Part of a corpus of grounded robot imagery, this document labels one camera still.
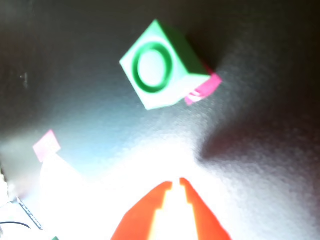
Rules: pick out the black striped ruler strip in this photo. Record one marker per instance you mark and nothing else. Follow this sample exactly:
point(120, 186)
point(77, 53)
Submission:
point(30, 212)

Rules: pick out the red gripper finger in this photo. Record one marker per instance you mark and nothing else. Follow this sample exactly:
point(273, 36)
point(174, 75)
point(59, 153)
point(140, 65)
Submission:
point(140, 212)
point(202, 217)

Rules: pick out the pink tape strip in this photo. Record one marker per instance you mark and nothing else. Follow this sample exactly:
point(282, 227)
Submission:
point(46, 145)
point(206, 88)

